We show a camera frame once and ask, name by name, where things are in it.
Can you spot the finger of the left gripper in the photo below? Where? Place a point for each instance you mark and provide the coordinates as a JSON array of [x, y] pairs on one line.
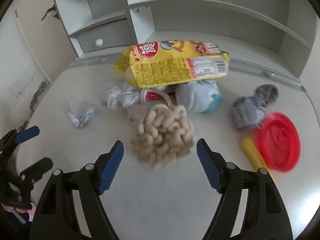
[[27, 134], [36, 171]]

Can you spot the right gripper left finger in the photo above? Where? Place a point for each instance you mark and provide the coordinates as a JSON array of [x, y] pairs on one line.
[[93, 180]]

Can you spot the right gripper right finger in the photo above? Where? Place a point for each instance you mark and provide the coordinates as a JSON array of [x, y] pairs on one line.
[[227, 179]]

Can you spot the yellow plastic tube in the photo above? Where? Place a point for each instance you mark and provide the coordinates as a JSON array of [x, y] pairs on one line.
[[248, 146]]

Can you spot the grey blue knotted sock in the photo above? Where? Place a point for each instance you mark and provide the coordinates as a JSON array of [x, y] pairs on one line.
[[247, 112]]

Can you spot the beige chunky knit scrunchie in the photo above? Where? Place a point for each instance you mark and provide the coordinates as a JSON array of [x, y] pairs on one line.
[[164, 135]]

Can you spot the yellow snack bag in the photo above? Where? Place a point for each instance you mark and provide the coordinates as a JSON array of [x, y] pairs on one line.
[[163, 63]]

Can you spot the small crumpled wrapper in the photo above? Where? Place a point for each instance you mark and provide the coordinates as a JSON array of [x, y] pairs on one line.
[[80, 114]]

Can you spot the red plastic lid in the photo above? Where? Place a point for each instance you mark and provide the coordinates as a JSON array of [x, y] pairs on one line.
[[279, 143]]

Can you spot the light blue white sock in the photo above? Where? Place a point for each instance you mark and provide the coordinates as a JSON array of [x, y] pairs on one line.
[[201, 96]]

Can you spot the clear cup red label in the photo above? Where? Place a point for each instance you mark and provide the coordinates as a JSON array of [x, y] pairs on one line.
[[152, 95]]

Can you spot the grey drawer with white knob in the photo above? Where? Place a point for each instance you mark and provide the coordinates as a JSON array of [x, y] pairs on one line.
[[114, 34]]

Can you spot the white desk shelf unit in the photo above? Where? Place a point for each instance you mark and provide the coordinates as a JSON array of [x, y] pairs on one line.
[[268, 38]]

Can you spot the black door handle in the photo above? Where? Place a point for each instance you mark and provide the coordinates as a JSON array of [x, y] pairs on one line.
[[52, 9]]

